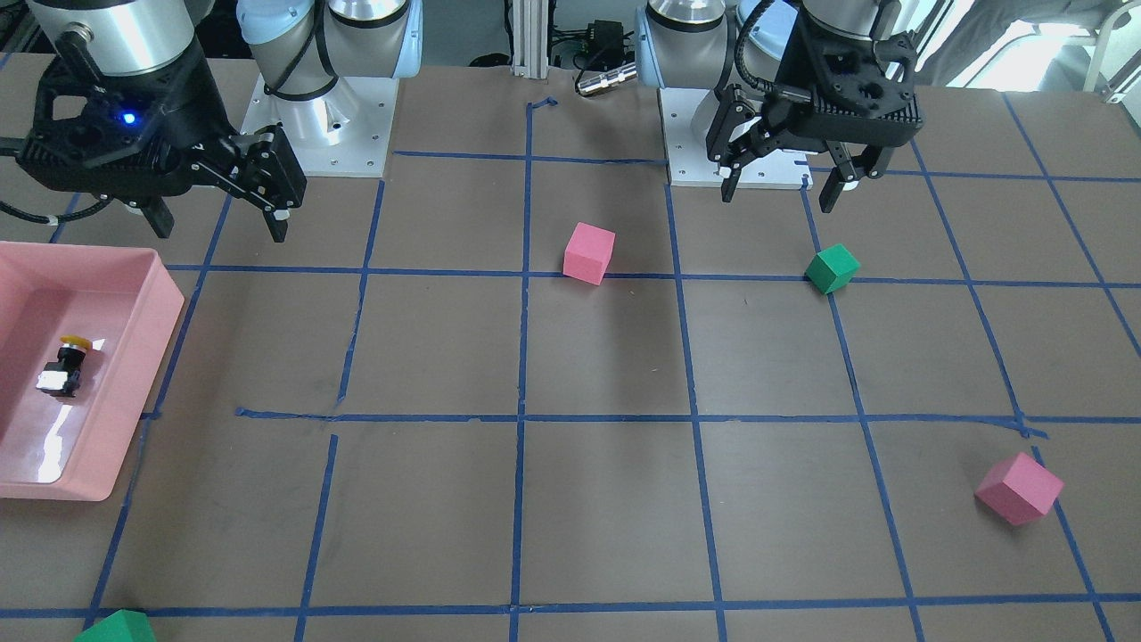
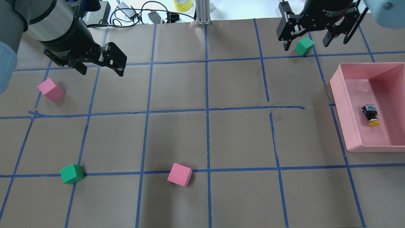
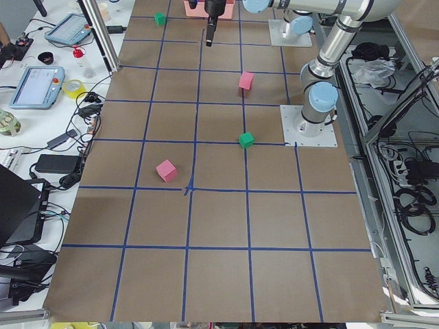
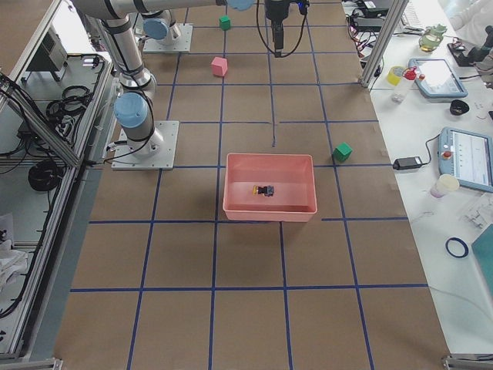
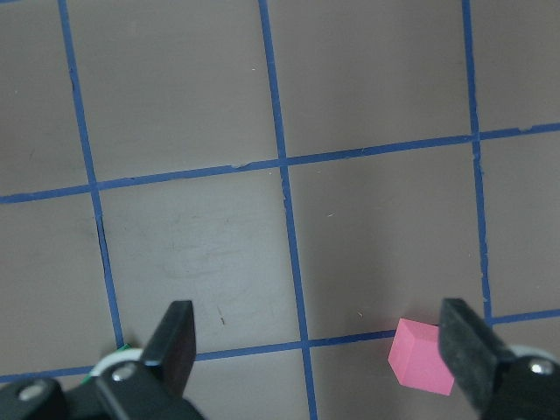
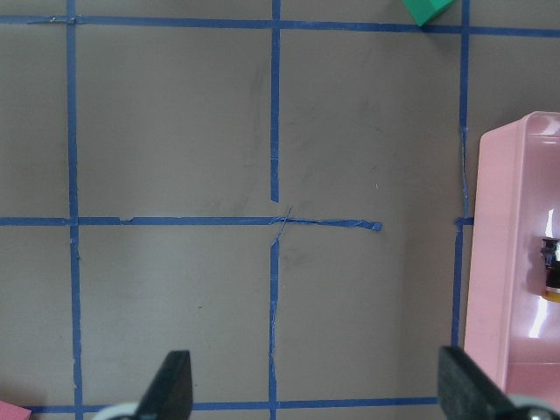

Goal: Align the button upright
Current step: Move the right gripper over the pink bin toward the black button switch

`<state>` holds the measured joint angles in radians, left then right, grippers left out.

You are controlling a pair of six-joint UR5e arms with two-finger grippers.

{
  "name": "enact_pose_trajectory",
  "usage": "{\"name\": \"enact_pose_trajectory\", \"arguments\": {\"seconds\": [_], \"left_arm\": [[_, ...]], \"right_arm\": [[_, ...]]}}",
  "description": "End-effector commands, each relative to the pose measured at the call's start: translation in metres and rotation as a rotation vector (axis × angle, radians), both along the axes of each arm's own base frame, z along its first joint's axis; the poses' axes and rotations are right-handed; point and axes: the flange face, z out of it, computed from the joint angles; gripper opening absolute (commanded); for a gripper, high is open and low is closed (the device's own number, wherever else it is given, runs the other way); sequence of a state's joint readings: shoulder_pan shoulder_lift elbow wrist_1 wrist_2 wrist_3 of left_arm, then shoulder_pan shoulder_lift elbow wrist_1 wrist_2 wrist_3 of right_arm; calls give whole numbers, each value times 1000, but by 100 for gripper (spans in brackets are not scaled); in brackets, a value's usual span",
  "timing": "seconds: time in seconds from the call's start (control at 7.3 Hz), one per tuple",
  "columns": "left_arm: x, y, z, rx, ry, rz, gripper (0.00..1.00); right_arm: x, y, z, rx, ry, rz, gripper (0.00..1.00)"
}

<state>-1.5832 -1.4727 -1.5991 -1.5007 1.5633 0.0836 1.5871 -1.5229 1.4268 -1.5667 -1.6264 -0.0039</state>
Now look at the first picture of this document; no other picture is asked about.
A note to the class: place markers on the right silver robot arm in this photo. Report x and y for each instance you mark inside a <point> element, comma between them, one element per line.
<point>302,49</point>

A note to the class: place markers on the pink plastic tray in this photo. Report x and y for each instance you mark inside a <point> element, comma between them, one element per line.
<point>83,331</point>

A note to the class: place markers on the yellow push button switch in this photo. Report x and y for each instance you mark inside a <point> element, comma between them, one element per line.
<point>61,378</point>

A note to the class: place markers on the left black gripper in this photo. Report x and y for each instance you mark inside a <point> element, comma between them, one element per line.
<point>783,119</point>

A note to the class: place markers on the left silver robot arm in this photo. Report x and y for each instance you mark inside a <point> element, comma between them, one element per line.
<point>707,45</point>

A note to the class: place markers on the green cube near base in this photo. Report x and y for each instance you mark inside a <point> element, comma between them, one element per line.
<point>832,268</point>

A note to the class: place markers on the silver metal cylinder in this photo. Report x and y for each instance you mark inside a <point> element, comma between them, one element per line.
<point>607,80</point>

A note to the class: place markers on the pink cube centre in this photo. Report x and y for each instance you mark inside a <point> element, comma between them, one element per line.
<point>588,253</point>

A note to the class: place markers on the pink cube far side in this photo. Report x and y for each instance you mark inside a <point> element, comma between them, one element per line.
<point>1019,489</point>

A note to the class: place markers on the pink cube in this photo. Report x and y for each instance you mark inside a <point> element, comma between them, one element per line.
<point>588,253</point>
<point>1019,489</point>

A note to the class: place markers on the green cube near tray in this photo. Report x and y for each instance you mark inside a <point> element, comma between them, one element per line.
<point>121,626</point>

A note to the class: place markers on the aluminium profile post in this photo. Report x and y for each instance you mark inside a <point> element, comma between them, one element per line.
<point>530,34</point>

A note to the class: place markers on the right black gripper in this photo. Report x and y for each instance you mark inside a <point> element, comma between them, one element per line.
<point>189,105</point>

